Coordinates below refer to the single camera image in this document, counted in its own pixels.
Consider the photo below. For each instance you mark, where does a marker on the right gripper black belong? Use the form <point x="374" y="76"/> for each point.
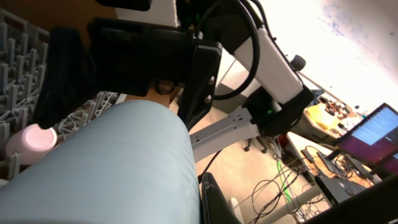
<point x="128" y="57"/>

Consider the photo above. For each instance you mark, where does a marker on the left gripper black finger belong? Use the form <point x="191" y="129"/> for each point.
<point x="214" y="207"/>

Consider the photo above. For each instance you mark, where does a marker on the pink plastic cup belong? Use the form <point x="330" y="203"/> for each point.
<point x="32" y="143"/>

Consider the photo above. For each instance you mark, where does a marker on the light blue plastic cup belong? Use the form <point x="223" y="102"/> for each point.
<point x="134" y="164"/>

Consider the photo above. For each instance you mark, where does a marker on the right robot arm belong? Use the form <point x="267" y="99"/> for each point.
<point x="249" y="53"/>

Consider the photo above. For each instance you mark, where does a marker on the grey dishwasher rack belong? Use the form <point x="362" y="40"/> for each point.
<point x="24" y="50"/>

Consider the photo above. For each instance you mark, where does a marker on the laptop with lit screen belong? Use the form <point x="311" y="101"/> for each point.
<point x="373" y="141"/>

